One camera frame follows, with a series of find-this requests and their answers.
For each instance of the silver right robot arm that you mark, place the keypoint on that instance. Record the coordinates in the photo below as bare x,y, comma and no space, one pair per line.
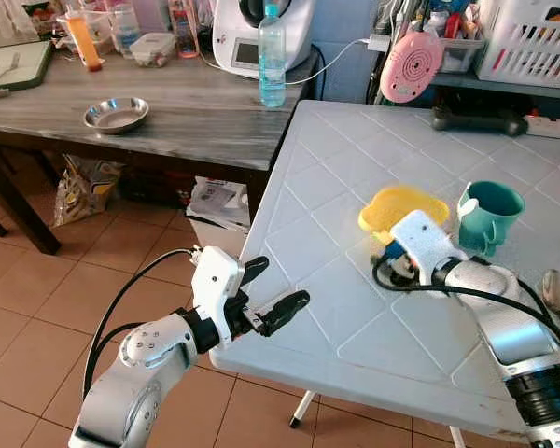
513,336

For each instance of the green rimmed cutting board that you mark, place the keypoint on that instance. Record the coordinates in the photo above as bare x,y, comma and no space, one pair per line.
23,67

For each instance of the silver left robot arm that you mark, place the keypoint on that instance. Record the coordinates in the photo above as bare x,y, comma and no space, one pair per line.
135,373

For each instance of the clear water bottle blue cap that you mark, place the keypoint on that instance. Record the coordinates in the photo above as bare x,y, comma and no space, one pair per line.
272,61

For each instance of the black dumbbell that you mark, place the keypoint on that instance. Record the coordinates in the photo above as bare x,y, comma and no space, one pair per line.
481,121

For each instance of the white plastic basket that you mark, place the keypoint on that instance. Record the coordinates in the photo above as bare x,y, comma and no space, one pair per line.
532,47

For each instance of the white plastic table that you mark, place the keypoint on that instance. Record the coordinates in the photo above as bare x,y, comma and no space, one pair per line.
355,308

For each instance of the small clear lidded container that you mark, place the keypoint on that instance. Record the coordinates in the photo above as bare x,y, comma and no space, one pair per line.
153,50

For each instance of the white bin with papers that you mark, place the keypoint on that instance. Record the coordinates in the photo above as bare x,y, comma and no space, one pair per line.
219,210

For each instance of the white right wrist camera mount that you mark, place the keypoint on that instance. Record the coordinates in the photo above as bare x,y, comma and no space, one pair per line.
425,238

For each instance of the printed bag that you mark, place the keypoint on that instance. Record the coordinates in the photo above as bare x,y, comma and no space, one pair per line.
86,191

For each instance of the white power strip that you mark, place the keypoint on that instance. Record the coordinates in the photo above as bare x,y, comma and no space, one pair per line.
555,128

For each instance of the orange sauce bottle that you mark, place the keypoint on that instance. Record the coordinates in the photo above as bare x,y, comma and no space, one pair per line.
84,42

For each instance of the metal spoon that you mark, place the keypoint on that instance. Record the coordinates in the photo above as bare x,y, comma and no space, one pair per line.
552,289

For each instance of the yellow plastic bowl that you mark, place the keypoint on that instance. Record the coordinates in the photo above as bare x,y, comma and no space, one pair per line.
392,207

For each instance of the white kitchen machine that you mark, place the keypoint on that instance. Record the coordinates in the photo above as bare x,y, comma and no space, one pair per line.
299,37

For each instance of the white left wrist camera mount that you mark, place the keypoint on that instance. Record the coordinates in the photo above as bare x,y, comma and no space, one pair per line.
215,280

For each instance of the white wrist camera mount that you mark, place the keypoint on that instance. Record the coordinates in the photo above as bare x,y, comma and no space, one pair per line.
215,280
425,238

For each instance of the grey wooden table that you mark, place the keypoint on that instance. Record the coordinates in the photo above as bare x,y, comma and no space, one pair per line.
205,121

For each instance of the teal plastic cup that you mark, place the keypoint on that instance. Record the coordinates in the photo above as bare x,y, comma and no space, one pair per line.
490,215

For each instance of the round steel plate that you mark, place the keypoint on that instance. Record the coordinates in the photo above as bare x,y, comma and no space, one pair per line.
117,115

